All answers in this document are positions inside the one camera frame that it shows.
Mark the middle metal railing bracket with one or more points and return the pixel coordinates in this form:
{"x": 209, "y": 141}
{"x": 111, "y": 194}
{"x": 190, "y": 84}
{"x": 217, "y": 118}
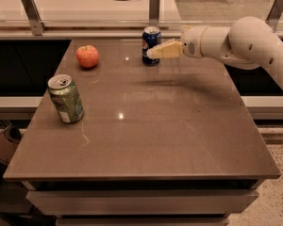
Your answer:
{"x": 154, "y": 6}

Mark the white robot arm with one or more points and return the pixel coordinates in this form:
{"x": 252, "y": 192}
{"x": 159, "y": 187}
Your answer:
{"x": 247, "y": 44}

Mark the green soda can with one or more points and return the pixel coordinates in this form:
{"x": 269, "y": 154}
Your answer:
{"x": 65, "y": 97}

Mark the metal railing bracket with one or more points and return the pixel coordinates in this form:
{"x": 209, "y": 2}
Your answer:
{"x": 154, "y": 6}
{"x": 36, "y": 25}
{"x": 274, "y": 14}

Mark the red apple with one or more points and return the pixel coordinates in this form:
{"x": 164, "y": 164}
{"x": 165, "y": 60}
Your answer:
{"x": 87, "y": 56}

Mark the left metal railing bracket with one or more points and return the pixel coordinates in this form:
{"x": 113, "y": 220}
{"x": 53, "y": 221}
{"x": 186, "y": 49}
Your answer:
{"x": 36, "y": 25}

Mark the right metal railing bracket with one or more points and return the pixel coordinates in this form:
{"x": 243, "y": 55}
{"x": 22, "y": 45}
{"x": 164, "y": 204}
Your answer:
{"x": 274, "y": 14}

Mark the blue pepsi can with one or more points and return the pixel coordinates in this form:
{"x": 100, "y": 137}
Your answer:
{"x": 151, "y": 37}

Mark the grey cabinet drawer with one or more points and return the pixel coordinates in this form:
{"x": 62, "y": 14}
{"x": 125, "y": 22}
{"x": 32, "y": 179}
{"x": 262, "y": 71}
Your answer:
{"x": 142, "y": 202}

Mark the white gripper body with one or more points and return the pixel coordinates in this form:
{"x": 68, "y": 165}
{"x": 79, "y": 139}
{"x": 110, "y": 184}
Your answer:
{"x": 191, "y": 42}

